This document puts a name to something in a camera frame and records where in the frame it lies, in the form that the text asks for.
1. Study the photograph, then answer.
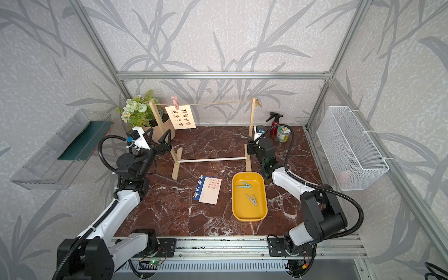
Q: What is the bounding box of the wooden string rack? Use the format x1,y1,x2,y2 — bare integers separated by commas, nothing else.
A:
147,98,262,180

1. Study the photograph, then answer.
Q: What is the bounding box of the yellow calligraphy postcard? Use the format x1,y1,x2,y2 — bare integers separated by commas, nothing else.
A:
165,105,196,130

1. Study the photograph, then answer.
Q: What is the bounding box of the teal clothespin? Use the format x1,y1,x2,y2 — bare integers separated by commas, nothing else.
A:
236,181,252,189

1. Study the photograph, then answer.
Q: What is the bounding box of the pink clothespin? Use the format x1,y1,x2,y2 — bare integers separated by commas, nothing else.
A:
171,96,180,110

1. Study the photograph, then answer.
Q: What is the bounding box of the white clothespin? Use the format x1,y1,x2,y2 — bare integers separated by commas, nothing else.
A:
245,194,258,206

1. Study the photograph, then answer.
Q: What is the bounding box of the cream red-text postcard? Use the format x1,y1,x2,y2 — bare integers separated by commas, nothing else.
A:
198,176,222,205

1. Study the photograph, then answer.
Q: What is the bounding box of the blue calligraphy postcard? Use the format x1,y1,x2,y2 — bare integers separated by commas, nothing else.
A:
192,176,207,201

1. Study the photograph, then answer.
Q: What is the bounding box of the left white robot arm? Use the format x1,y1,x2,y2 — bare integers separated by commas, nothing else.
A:
53,127,172,280

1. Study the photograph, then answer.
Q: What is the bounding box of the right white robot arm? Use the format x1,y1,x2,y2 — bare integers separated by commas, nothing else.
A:
247,137,348,256

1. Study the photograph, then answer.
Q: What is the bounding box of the red spray bottle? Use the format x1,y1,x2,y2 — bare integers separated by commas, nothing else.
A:
266,112,283,137

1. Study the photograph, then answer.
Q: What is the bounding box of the potted flower plant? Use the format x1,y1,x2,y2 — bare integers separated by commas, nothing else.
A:
115,89,164,142

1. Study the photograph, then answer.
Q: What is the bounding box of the green-lidded tin can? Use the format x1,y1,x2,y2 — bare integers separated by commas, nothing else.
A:
276,126,291,142

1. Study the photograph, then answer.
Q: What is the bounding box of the yellow plastic tray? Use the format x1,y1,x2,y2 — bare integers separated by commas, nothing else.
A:
232,172,268,222

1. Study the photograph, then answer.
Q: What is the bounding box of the green mat in shelf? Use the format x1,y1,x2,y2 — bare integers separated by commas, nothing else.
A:
58,121,113,161

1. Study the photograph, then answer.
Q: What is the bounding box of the circuit board with LED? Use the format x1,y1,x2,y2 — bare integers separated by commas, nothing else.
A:
138,260,165,270

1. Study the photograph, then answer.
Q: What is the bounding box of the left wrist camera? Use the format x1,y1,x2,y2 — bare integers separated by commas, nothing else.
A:
126,127,151,151

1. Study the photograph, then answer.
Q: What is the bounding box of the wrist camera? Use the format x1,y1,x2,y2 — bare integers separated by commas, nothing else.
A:
126,127,151,151
254,125,265,140

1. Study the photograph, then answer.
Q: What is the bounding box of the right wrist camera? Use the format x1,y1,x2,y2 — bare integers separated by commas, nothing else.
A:
254,125,265,140

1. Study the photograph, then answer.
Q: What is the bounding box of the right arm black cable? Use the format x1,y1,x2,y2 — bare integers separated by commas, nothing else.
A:
262,124,365,240

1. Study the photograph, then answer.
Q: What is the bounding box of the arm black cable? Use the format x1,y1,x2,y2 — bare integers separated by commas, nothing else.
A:
262,124,365,240
51,135,155,280

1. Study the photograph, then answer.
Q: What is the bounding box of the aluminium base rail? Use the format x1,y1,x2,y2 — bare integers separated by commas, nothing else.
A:
73,235,368,261

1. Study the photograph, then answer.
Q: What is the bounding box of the clear plastic wall shelf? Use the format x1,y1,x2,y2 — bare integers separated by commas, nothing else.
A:
11,109,114,190

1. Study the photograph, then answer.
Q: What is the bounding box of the white wire basket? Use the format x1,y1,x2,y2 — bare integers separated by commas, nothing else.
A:
317,106,390,191

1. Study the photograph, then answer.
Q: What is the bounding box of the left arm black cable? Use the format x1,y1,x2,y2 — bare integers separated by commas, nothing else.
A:
51,135,155,280

